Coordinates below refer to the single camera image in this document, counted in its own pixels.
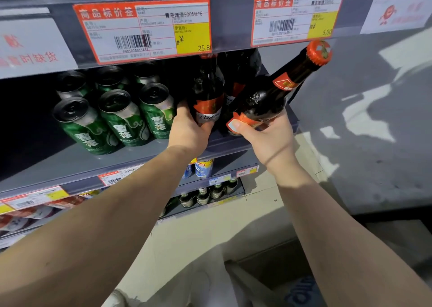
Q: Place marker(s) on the person's right hand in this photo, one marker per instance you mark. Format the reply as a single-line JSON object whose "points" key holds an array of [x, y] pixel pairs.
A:
{"points": [[273, 141]]}

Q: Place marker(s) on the person's left hand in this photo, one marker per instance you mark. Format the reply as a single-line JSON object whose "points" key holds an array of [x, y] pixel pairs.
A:
{"points": [[186, 133]]}

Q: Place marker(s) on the person's right thumb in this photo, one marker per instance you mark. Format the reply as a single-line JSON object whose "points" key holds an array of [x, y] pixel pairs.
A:
{"points": [[243, 129]]}

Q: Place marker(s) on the person's left thumb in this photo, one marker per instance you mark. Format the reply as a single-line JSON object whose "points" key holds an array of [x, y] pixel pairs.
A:
{"points": [[206, 127]]}

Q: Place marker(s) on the dark beer bottle red label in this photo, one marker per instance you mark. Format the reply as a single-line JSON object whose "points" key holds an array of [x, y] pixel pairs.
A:
{"points": [[207, 90], [241, 70]]}

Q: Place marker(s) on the dark beer bottle orange cap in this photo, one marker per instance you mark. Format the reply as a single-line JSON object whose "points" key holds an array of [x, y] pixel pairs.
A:
{"points": [[270, 95]]}

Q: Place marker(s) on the person's right forearm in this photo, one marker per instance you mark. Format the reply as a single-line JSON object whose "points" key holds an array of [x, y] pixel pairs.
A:
{"points": [[337, 246]]}

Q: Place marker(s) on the person's left forearm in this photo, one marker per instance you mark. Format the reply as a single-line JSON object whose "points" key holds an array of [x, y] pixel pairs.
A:
{"points": [[101, 229]]}

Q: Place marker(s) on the blue and white drink can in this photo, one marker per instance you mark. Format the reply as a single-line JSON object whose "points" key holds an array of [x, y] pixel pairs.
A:
{"points": [[187, 171], [203, 168]]}

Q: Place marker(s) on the red-framed shelf price tag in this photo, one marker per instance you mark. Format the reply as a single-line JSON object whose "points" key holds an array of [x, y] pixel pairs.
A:
{"points": [[247, 171], [33, 198], [114, 176]]}

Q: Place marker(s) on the thin black wrist band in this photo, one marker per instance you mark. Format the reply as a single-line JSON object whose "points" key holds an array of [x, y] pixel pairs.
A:
{"points": [[280, 160]]}

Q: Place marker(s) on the white shelf price tag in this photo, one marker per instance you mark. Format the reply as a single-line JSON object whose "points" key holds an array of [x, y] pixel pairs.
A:
{"points": [[219, 179]]}

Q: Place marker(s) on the green glass beer bottle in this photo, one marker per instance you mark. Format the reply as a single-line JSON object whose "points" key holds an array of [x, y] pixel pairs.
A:
{"points": [[216, 191], [186, 199], [231, 186], [203, 196]]}

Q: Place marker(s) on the group of green beer cans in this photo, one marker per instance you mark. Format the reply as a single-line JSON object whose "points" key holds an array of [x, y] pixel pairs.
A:
{"points": [[125, 121]]}

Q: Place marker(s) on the grey metal shelf unit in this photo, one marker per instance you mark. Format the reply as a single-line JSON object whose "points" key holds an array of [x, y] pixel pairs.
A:
{"points": [[229, 16]]}

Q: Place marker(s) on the small red-framed price label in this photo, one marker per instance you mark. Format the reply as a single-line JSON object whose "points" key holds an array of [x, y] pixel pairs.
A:
{"points": [[290, 19]]}

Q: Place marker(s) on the large red-framed price label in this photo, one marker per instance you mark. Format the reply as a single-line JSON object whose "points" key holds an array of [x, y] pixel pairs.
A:
{"points": [[135, 30]]}

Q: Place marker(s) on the white plastic bag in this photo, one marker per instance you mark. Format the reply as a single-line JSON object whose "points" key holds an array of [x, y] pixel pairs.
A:
{"points": [[202, 283]]}

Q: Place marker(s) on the white bag with blue print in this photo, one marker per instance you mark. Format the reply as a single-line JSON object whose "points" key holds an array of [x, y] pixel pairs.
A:
{"points": [[302, 293]]}

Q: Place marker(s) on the white sign with red characters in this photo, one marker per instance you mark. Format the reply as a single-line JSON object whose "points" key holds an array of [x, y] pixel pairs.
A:
{"points": [[30, 50]]}

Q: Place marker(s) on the white sign with red logo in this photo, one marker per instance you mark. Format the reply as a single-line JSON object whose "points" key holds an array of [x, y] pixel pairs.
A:
{"points": [[398, 13]]}

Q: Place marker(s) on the row of red-white drink packs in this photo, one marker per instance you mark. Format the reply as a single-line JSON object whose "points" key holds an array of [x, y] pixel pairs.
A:
{"points": [[30, 215]]}

